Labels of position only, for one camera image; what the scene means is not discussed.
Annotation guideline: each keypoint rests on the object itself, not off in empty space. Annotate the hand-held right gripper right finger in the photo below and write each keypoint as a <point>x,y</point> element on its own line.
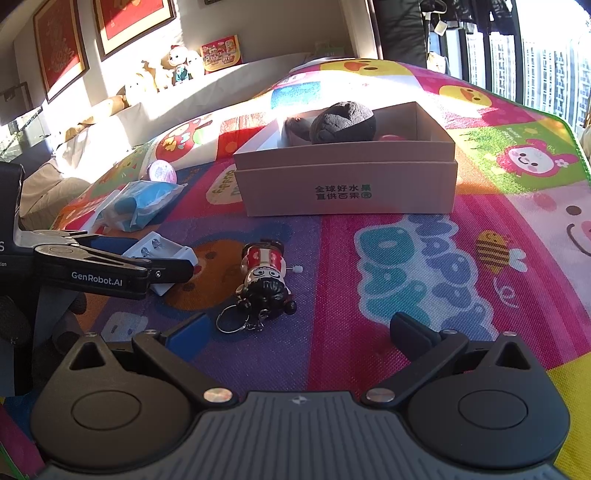
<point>408,333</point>

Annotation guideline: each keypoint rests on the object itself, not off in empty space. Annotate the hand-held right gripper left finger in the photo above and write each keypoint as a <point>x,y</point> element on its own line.
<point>189,333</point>

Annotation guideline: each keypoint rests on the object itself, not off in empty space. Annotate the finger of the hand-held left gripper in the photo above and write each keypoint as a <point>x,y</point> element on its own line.
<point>92,272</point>
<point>115,244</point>

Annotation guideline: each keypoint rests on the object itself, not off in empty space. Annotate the blue tissue packet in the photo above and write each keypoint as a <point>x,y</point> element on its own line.
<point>138,205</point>

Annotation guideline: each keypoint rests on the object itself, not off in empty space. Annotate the white battery charger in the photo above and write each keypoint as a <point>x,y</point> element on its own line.
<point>175,251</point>

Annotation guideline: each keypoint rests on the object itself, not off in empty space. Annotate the pale cardboard box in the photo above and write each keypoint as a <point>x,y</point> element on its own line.
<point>346,194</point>

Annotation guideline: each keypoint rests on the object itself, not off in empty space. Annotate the black plush toy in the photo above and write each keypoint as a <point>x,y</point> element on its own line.
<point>344,122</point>

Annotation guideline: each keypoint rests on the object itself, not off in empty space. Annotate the colourful cartoon play mat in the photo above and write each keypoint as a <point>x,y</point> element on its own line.
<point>415,277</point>

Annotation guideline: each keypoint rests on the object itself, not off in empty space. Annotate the yellow plush toy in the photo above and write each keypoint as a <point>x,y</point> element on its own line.
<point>136,87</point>

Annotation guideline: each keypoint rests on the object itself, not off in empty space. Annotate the cream plush bear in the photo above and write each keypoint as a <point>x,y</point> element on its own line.
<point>154,74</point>

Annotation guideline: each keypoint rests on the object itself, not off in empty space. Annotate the small plush dolls on headboard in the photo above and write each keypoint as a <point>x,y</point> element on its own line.
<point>178,62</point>

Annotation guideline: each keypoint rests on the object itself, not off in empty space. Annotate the white plush toy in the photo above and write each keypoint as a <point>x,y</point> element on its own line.
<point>196,60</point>

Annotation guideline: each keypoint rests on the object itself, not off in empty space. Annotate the red printed card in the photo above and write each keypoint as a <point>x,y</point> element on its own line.
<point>220,53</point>

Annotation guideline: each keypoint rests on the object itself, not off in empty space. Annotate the dark hanging clothes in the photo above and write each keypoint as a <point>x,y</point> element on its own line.
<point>498,14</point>

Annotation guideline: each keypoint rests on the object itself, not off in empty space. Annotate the red picture in dark frame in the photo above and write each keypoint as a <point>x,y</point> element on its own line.
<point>60,46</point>

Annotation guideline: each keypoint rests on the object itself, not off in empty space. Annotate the red picture in wide frame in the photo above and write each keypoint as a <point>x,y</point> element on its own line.
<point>134,23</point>

